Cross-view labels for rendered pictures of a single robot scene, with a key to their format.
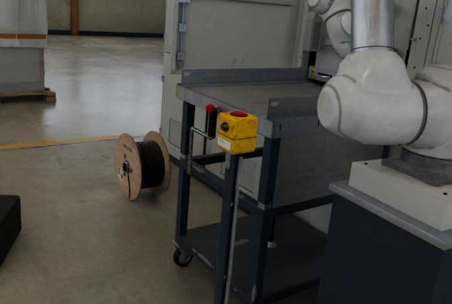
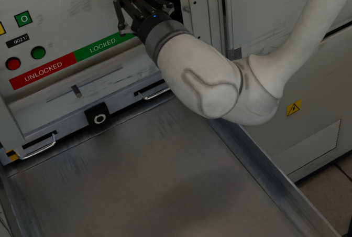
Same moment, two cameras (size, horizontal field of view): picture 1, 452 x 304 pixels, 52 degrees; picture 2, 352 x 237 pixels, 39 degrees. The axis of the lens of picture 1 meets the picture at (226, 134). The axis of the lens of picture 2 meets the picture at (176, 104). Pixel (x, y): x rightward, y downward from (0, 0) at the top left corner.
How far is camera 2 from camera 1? 1.78 m
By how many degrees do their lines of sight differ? 68
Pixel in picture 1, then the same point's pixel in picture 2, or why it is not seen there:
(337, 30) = (265, 105)
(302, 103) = (319, 221)
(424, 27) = not seen: outside the picture
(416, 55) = (197, 23)
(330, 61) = (34, 117)
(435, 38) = not seen: outside the picture
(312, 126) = not seen: hidden behind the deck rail
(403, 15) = not seen: outside the picture
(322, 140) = not seen: hidden behind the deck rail
